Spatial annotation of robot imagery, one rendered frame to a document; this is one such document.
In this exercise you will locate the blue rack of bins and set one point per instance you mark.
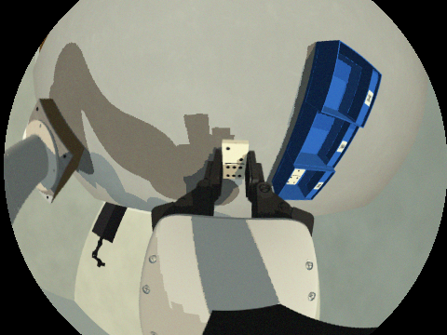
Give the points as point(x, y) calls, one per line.
point(336, 88)

